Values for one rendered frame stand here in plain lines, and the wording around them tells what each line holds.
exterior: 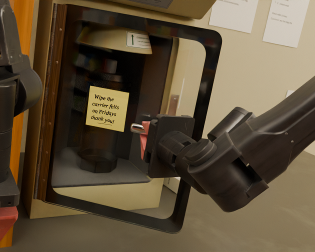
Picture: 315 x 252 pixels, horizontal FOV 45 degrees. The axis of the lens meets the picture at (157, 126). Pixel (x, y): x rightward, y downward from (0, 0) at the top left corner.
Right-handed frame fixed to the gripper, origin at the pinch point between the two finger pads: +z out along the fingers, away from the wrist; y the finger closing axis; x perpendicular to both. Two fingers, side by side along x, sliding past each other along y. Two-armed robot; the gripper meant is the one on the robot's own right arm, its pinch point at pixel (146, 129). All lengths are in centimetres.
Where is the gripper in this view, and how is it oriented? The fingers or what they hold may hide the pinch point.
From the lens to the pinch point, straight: 67.0
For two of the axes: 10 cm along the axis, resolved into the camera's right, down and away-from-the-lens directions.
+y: 1.8, -9.5, -2.5
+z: -4.8, -3.0, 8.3
